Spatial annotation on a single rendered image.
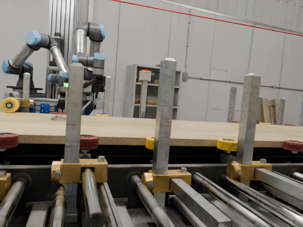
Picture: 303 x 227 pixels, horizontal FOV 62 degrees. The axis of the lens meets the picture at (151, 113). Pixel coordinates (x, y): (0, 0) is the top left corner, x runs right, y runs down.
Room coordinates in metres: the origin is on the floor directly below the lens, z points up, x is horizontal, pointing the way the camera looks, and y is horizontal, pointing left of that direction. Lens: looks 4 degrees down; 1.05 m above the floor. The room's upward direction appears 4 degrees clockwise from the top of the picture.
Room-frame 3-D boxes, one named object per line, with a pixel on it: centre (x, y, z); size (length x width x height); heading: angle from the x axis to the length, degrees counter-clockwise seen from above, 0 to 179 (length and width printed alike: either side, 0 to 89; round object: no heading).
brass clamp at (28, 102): (1.58, 0.81, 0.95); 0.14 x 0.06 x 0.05; 108
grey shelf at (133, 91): (4.57, 0.01, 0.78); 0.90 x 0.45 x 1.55; 113
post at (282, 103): (2.19, -1.12, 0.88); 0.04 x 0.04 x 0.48; 18
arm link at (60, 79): (1.92, 0.68, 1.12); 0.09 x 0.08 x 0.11; 59
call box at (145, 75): (1.82, 0.07, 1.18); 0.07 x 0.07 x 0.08; 18
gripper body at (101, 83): (1.81, 0.39, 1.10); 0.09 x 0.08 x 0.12; 128
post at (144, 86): (1.82, 0.06, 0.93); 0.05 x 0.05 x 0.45; 18
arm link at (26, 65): (2.39, 1.21, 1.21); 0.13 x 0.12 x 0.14; 149
